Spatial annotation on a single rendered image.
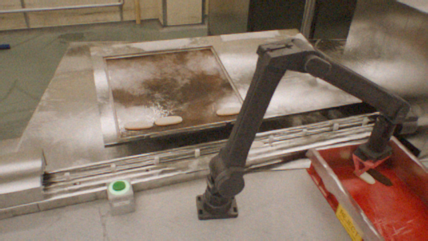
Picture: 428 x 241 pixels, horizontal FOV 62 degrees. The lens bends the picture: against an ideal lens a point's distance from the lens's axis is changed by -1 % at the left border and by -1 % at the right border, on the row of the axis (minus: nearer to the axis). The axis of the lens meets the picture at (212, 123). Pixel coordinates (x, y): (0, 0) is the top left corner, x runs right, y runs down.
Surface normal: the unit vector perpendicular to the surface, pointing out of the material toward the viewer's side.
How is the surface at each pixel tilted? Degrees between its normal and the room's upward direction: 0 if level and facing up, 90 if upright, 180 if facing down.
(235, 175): 90
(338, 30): 90
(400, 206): 0
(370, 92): 87
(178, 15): 90
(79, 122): 0
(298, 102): 10
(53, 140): 0
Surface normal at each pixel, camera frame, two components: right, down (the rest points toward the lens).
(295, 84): 0.09, -0.71
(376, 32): -0.95, 0.15
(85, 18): 0.32, 0.55
